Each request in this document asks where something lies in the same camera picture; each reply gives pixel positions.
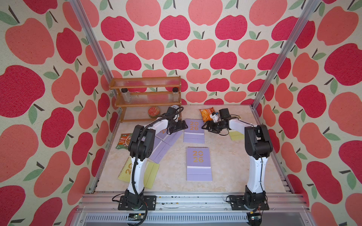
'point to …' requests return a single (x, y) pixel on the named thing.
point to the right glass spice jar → (176, 94)
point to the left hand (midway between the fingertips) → (184, 130)
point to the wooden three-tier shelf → (146, 91)
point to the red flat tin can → (153, 111)
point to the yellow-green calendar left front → (151, 171)
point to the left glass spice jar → (126, 94)
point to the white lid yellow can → (175, 106)
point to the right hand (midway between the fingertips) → (206, 130)
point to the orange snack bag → (206, 113)
